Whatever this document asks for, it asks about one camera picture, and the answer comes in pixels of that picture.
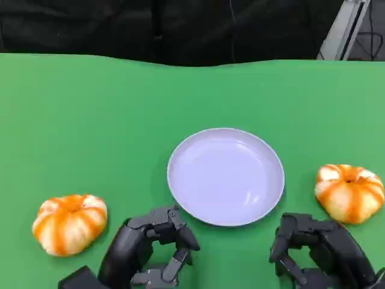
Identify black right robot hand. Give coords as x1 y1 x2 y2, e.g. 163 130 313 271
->
268 212 377 289

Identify thin hanging cable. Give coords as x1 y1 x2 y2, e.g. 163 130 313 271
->
227 0 237 64

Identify lilac plate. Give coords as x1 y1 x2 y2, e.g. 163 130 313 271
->
167 128 285 227

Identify orange and white bread roll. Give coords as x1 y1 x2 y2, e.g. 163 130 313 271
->
32 194 108 257
314 164 385 225

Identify silver aluminium frame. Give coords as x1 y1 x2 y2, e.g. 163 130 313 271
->
316 0 372 61

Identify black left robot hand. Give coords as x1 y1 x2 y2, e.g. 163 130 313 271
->
97 205 201 289

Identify green table cloth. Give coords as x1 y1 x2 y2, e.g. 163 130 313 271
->
0 53 385 289

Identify black backdrop curtain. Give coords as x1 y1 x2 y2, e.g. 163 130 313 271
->
0 0 345 67

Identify black floor cable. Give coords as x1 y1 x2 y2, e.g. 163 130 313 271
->
358 0 384 60

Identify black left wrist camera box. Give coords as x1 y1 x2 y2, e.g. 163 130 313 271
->
58 265 100 289

